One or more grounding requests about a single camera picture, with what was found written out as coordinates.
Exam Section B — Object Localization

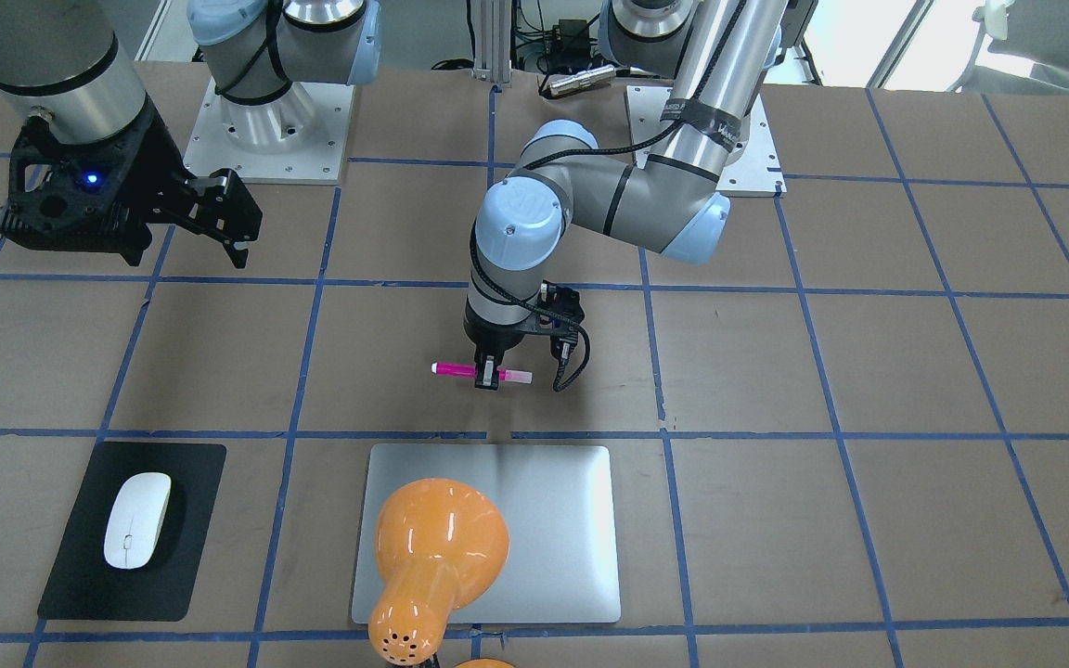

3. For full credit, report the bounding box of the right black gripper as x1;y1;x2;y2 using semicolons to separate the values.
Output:
0;98;264;270

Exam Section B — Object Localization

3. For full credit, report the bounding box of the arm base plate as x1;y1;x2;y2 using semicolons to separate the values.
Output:
625;86;787;198
184;82;359;186

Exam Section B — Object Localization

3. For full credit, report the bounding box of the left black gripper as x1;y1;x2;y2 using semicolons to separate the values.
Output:
463;310;531;391

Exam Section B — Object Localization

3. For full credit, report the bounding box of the orange desk lamp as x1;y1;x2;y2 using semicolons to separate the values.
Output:
367;478;510;667

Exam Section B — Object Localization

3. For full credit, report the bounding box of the silver metal cylinder part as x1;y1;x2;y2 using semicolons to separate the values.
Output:
544;64;618;100

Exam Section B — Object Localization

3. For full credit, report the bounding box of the pink highlighter pen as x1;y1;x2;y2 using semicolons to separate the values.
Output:
430;361;532;384

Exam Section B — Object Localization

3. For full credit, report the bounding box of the grey closed laptop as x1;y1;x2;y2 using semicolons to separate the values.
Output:
351;442;621;624

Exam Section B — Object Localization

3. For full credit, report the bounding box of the white computer mouse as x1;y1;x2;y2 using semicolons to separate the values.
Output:
102;472;173;571

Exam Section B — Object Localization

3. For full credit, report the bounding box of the black mousepad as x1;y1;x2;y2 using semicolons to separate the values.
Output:
37;442;226;622

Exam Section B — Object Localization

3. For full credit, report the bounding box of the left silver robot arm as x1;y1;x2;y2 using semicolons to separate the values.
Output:
463;1;788;391

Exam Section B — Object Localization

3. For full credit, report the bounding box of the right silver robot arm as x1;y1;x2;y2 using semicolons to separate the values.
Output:
0;1;381;269

